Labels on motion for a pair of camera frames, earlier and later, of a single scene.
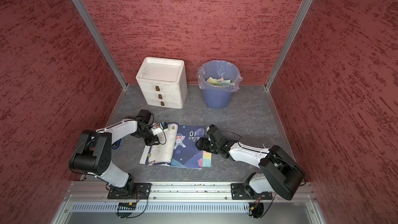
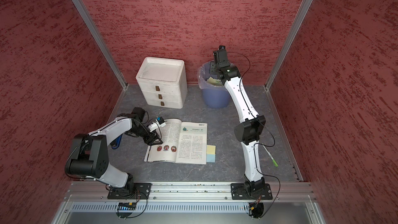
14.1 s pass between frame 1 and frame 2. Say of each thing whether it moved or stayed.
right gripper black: moved
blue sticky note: moved
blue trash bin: stayed
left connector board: stayed
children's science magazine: stayed
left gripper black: stayed
